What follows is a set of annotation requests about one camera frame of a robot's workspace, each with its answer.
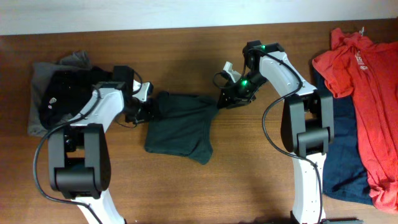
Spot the dark green Nike t-shirt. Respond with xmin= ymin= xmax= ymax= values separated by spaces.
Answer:
xmin=144 ymin=91 xmax=218 ymax=165

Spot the grey folded garment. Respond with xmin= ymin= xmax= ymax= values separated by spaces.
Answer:
xmin=27 ymin=50 xmax=93 ymax=137

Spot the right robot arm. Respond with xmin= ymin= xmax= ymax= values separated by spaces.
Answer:
xmin=217 ymin=40 xmax=334 ymax=223

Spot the blue garment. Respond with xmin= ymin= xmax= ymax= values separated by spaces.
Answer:
xmin=312 ymin=70 xmax=374 ymax=206

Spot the red garment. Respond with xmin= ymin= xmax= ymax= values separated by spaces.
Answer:
xmin=312 ymin=28 xmax=397 ymax=214

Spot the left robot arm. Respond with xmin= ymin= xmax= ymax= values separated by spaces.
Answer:
xmin=45 ymin=65 xmax=157 ymax=223

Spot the black folded garment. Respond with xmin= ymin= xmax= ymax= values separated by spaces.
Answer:
xmin=39 ymin=67 xmax=112 ymax=129

